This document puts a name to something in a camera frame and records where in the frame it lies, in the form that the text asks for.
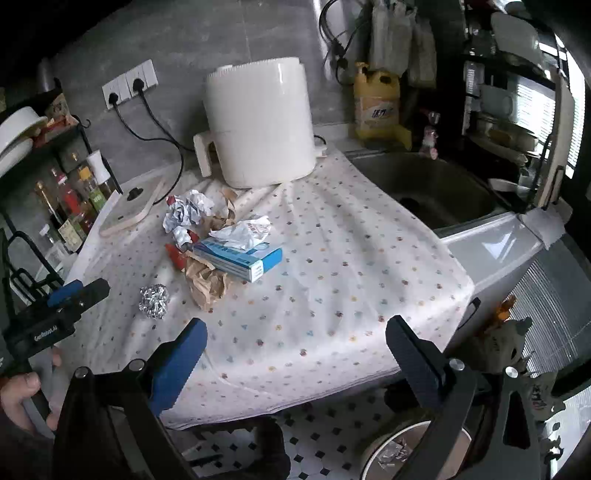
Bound yellow detergent bottle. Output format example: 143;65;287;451
353;62;412;150

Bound white plastic bag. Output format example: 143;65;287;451
209;215;271;251

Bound white stacked bowls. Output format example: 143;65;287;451
0;106;48;177

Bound blue medicine box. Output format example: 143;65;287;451
191;238;283;283

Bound condiment bottles on rack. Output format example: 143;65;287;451
34;150;117;253

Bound white kitchen scale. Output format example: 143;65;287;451
99;175;164;237

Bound white trash bin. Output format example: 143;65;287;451
360;420;472;480

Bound white wall socket plate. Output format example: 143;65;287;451
102;59;158;110

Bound black dish rack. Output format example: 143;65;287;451
463;1;587;209

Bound steel kitchen sink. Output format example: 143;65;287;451
346;151;509;237

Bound white cutting board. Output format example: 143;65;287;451
535;74;575;209

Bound brown paper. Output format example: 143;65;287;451
182;187;238;310

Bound person's left hand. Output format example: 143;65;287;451
1;347;65;435

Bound white air fryer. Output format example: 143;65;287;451
193;57;317;189

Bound aluminium foil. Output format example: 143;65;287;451
138;284;169;320

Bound black power cable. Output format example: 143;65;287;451
109;82;195;204

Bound hanging plastic bags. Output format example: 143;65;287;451
369;1;437;88

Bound dotted white tablecloth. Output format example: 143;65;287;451
61;151;475;429

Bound printed white paper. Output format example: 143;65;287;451
162;189;214;248

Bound red carton piece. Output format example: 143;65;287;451
165;244;186;271

